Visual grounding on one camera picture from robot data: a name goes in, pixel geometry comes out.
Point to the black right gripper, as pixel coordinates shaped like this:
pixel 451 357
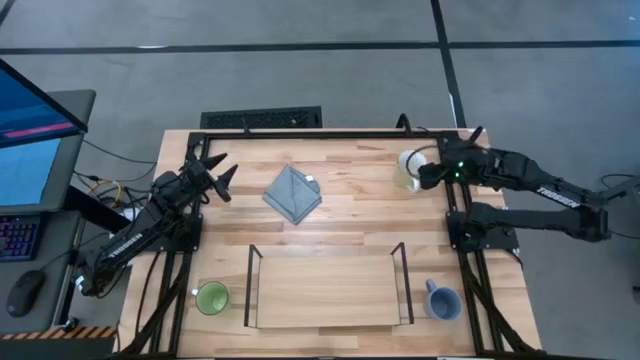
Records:
pixel 447 175

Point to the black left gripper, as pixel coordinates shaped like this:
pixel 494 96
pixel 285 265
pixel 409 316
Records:
pixel 200 175

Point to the large pale yellow-green mug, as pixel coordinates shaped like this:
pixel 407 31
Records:
pixel 407 175

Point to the blue mug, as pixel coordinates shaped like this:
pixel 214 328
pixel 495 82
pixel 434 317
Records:
pixel 442 302

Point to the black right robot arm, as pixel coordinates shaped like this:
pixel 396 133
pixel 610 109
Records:
pixel 540 192

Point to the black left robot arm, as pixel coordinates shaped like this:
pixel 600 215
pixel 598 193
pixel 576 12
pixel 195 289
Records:
pixel 150 220

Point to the wooden shelf with black legs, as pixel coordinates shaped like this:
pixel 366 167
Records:
pixel 325 292

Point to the black keyboard at table edge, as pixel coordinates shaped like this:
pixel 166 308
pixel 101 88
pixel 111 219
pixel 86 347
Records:
pixel 260 118

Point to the folded grey cloth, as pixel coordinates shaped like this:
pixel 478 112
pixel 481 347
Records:
pixel 292 195

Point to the white box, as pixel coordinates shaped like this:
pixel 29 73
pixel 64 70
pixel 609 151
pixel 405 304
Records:
pixel 131 214

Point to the computer monitor blue screen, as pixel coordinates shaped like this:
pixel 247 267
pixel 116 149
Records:
pixel 30 170

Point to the grey side desk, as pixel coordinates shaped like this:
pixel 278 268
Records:
pixel 50 260

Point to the backlit black keyboard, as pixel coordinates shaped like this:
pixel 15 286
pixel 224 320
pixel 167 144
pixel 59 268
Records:
pixel 17 237

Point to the orange black hazard tape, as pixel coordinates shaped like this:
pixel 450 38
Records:
pixel 60 332

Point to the black computer mouse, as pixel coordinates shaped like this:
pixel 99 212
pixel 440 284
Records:
pixel 25 292

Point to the silver metal rail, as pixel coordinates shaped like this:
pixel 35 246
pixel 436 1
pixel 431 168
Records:
pixel 67 280

